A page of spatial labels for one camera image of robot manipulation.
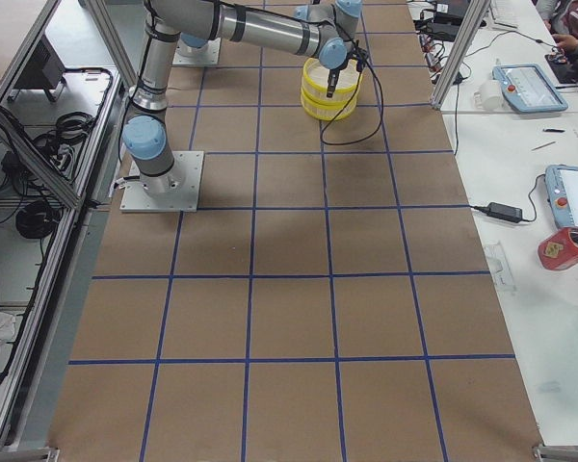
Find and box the blue teach pendant far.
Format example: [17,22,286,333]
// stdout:
[492,64,568,114]

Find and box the blue teach pendant near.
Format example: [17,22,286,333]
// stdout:
[545,165,578,228]

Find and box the aluminium frame post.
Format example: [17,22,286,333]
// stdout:
[430,0,489,110]

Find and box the black power brick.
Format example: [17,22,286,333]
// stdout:
[486,202,523,223]

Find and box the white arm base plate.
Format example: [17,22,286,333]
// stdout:
[120,151,204,213]

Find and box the yellow steamer layer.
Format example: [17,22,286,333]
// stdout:
[302,58,361,105]
[301,90,357,121]

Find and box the red round tin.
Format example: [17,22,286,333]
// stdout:
[538,227,578,270]

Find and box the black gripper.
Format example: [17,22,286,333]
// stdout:
[326,47,368,98]

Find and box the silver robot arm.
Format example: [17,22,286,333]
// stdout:
[121,1,366,197]

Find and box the blue teach pendant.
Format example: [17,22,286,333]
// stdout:
[492,64,568,114]
[545,165,578,228]

